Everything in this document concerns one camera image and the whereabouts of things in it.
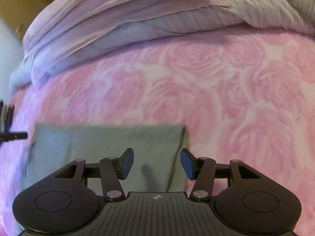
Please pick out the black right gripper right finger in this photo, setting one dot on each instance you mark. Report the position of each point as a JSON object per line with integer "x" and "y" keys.
{"x": 201, "y": 171}

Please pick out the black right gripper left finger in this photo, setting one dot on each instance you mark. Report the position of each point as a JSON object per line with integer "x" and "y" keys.
{"x": 112, "y": 171}

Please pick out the grey garment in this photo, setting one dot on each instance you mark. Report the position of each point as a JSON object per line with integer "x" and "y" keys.
{"x": 156, "y": 167}

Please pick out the pink rose bed blanket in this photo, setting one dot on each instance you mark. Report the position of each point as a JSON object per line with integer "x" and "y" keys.
{"x": 242, "y": 93}

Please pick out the lilac striped duvet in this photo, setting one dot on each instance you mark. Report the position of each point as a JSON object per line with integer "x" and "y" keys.
{"x": 68, "y": 33}

